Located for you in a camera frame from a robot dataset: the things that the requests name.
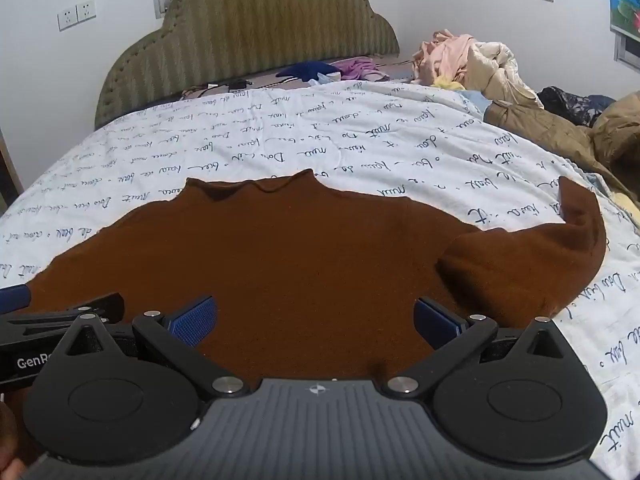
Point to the cream quilted jacket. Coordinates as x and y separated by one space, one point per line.
500 75

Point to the dark floral cloth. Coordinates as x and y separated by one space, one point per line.
570 102

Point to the brown sweater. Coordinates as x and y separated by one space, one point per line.
300 260

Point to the pale yellow cloth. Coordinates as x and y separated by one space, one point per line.
625 212

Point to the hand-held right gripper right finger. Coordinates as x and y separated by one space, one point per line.
436 321

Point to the white wall socket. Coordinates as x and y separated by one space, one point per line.
67 19
86 11

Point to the light blue cloth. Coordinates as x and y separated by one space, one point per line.
477 102

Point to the small pale blue item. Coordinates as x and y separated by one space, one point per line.
325 79

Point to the tan padded jacket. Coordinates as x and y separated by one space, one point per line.
550 135

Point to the wooden furniture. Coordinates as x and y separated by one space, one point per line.
7 170

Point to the pink clothes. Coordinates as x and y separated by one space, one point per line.
445 57

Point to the navy blue cloth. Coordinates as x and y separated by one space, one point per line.
310 70

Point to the white printed blanket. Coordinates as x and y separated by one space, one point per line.
300 130

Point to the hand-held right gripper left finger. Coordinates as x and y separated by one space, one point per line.
195 321

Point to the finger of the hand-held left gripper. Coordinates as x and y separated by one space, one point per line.
12 297
45 322

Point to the olive upholstered headboard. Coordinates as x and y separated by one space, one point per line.
240 25

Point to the purple cloth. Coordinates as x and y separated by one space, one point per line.
357 67

